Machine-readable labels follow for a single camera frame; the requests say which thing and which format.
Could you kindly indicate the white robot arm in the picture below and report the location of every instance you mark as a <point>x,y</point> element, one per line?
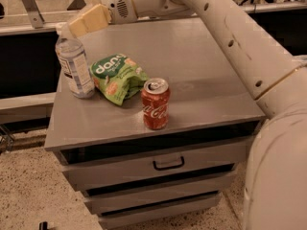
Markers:
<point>276,178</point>

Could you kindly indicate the green chip bag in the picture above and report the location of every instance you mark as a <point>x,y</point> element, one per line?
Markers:
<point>118,77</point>

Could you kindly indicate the grey metal bracket left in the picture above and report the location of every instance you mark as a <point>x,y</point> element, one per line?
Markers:
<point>34,14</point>

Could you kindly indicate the clear plastic water bottle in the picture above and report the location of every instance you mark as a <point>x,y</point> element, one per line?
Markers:
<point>73,62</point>

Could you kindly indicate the black drawer handle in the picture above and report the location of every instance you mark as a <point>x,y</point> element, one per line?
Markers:
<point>169,165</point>

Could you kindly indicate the grey drawer cabinet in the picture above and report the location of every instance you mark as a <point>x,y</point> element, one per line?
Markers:
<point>134,162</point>

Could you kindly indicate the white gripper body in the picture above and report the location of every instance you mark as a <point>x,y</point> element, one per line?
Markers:
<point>117,1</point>

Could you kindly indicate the red coke can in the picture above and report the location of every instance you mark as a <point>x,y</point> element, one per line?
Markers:
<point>155,97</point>

